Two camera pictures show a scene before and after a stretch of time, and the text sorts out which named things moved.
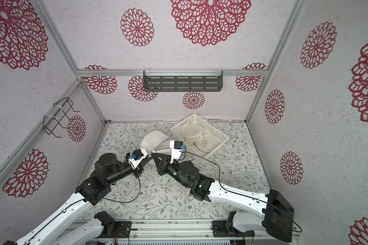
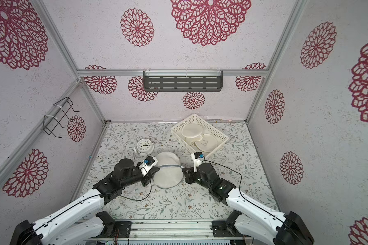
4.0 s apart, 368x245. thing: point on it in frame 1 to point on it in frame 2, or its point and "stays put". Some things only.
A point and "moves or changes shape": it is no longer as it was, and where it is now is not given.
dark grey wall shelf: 183,80 stays put
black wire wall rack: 49,122 stays put
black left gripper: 138,170 to 148,176
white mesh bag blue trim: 154,140 moves or changes shape
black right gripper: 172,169 to 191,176
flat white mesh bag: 208,143 stays put
